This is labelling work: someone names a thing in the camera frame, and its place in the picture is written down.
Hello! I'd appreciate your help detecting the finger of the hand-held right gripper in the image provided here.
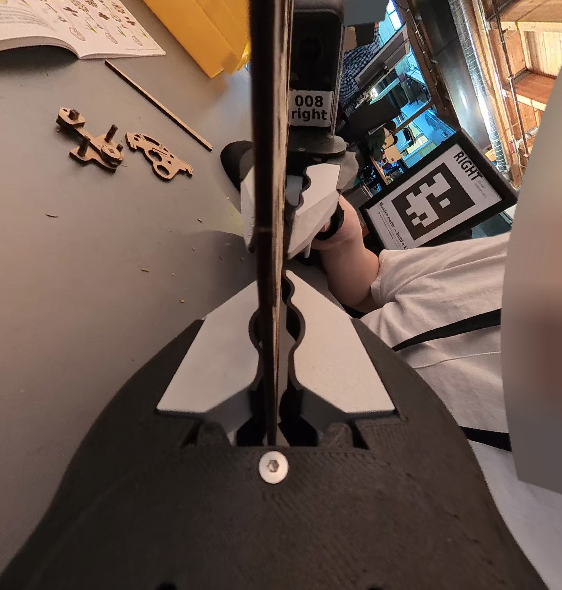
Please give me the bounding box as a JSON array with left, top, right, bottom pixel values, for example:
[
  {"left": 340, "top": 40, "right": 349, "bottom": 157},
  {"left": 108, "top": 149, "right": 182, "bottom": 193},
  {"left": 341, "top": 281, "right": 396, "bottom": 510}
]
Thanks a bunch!
[
  {"left": 286, "top": 163, "right": 342, "bottom": 260},
  {"left": 239, "top": 163, "right": 259, "bottom": 253}
]

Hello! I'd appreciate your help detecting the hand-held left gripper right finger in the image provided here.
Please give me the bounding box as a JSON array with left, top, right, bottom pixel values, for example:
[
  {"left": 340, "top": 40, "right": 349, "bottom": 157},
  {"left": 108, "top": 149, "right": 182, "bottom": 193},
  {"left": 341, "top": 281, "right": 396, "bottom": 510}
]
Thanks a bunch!
[{"left": 281, "top": 269, "right": 396, "bottom": 438}]

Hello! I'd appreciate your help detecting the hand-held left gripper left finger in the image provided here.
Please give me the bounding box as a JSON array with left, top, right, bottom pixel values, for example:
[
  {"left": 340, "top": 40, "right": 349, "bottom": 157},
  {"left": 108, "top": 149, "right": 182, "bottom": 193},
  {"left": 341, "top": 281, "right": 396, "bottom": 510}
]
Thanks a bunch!
[{"left": 156, "top": 280, "right": 264, "bottom": 441}]

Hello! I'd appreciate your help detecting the large wooden parts sheet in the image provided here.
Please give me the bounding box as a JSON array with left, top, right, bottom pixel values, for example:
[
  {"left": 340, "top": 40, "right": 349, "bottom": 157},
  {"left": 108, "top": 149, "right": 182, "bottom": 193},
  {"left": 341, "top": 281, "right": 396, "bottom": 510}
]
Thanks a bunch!
[{"left": 250, "top": 0, "right": 293, "bottom": 448}]

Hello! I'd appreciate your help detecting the wooden car-shaped piece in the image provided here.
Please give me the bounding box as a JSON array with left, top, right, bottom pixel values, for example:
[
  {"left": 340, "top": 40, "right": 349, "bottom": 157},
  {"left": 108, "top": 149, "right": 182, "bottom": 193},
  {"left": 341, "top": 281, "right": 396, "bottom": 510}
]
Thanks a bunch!
[{"left": 125, "top": 132, "right": 194, "bottom": 181}]

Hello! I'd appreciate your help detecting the thin wooden stick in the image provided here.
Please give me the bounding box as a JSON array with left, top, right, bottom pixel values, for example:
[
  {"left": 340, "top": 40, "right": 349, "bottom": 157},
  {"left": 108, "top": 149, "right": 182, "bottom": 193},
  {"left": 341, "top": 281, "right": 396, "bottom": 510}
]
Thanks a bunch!
[{"left": 105, "top": 60, "right": 214, "bottom": 152}]

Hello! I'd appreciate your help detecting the person's right forearm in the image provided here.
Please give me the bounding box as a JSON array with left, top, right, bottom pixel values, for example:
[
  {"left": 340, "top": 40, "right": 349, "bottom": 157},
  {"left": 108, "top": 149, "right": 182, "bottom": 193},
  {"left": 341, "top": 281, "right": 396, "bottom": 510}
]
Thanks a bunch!
[{"left": 320, "top": 240, "right": 383, "bottom": 314}]

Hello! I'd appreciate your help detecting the person's right hand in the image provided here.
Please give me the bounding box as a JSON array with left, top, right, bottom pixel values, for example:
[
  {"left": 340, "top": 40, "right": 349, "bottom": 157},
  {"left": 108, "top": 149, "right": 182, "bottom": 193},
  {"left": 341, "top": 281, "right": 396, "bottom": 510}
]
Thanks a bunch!
[{"left": 314, "top": 202, "right": 372, "bottom": 253}]

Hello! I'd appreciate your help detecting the black framed marker sign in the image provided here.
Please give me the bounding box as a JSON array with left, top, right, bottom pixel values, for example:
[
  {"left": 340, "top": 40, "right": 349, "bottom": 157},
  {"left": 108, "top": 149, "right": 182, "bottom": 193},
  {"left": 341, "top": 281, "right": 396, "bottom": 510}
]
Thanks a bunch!
[{"left": 358, "top": 129, "right": 518, "bottom": 252}]

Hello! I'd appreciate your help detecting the yellow box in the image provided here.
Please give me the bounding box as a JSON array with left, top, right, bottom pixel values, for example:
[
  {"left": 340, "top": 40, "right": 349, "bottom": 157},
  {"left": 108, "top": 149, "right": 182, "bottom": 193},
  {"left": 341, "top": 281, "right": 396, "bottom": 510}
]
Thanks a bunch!
[{"left": 143, "top": 0, "right": 251, "bottom": 79}]

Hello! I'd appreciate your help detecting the person in white shirt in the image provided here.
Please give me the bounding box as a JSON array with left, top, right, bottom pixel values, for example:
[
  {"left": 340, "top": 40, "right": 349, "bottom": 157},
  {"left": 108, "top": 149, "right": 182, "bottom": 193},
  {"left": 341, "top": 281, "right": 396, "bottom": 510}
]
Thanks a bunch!
[{"left": 358, "top": 232, "right": 562, "bottom": 590}]

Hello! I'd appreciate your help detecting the small wooden pegged assembly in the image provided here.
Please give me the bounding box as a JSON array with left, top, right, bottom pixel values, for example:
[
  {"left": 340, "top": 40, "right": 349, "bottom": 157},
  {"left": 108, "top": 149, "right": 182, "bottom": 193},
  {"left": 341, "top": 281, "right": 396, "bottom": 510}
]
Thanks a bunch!
[{"left": 56, "top": 107, "right": 126, "bottom": 172}]

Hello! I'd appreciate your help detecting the white instruction booklet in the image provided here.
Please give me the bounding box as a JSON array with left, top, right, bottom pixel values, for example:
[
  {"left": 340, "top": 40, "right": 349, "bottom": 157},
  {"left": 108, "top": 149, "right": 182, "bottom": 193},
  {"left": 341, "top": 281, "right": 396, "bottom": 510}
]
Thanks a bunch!
[{"left": 0, "top": 0, "right": 166, "bottom": 60}]

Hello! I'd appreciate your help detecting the black lanyard strap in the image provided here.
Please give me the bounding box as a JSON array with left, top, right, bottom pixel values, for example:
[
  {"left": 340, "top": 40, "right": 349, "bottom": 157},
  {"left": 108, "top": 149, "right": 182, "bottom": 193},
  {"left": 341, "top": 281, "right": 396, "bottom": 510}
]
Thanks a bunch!
[{"left": 391, "top": 308, "right": 513, "bottom": 453}]

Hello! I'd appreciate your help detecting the silver ventilation duct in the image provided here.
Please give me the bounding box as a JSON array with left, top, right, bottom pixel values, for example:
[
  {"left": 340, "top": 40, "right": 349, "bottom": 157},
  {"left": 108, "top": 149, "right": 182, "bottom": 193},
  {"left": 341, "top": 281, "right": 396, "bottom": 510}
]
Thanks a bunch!
[{"left": 447, "top": 0, "right": 512, "bottom": 171}]

